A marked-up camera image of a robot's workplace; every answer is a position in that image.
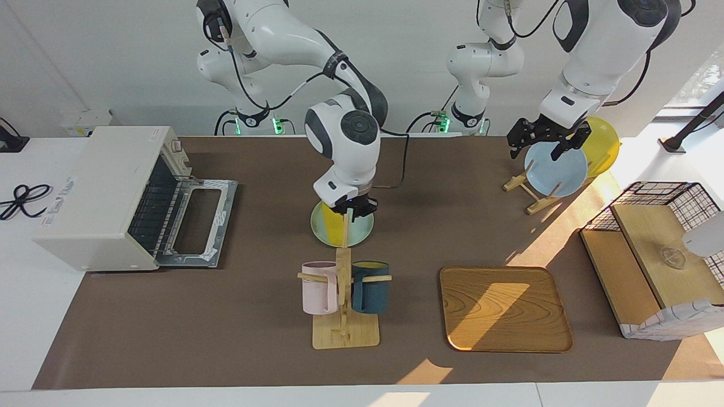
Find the wooden plate rack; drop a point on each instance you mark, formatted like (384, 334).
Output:
(534, 195)

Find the dark blue mug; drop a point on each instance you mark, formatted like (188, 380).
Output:
(370, 294)

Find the yellow plate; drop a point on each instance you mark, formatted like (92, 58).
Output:
(605, 150)

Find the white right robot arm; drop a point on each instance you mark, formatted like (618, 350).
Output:
(345, 141)

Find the brown table mat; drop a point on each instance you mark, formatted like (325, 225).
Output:
(254, 316)

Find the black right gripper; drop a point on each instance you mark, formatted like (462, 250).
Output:
(355, 201)

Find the light blue plate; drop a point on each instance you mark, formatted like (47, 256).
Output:
(557, 172)

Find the white blurred rounded object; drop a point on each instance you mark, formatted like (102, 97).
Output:
(707, 234)

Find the cream toaster oven body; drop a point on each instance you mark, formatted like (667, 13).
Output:
(96, 192)

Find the yellow banana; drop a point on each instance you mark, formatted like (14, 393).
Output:
(331, 226)

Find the mint green plate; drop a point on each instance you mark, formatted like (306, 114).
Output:
(362, 232)

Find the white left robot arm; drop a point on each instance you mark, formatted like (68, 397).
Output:
(594, 62)

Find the white wall socket box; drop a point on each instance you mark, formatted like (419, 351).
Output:
(85, 121)

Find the small clear glass dish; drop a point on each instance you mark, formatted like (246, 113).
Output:
(673, 258)

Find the wooden serving tray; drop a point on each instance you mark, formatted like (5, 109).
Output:
(506, 308)

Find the wooden stepped shelf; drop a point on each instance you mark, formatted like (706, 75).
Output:
(639, 237)

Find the black angled stand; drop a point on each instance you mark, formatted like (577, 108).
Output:
(693, 124)

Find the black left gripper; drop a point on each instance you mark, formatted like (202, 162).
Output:
(546, 127)

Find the wooden mug tree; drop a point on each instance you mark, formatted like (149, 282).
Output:
(345, 333)

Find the pink mug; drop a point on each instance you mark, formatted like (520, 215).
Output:
(318, 294)

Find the glass toaster oven door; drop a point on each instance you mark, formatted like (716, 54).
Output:
(223, 192)

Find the black clamp base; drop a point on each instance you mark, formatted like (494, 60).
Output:
(12, 141)

